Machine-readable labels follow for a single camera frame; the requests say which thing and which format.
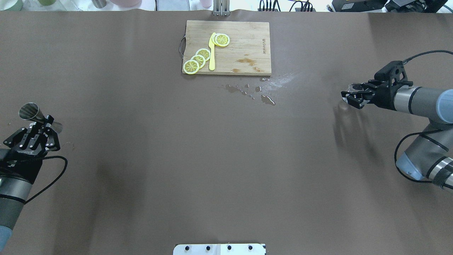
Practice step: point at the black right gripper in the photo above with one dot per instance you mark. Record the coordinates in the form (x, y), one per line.
(385, 97)

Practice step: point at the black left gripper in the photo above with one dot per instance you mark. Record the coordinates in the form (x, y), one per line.
(20, 165)

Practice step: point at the steel jigger measuring cup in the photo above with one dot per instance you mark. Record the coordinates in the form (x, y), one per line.
(32, 112)

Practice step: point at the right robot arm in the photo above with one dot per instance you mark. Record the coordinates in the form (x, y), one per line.
(420, 157)

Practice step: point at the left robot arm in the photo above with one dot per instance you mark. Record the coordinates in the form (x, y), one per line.
(14, 194)

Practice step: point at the lemon slice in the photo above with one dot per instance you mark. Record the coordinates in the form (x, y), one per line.
(201, 61)
(191, 67)
(221, 40)
(205, 53)

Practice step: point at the wooden cutting board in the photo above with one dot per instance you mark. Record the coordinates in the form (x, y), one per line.
(249, 52)

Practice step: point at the yellow plastic knife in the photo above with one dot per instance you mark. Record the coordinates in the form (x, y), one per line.
(212, 62)

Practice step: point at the white mounting pillar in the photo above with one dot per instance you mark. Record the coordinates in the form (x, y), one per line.
(220, 249)

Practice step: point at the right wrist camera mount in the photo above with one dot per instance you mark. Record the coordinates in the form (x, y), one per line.
(393, 74)

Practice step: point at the aluminium frame post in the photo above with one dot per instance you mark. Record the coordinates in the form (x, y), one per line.
(221, 8)

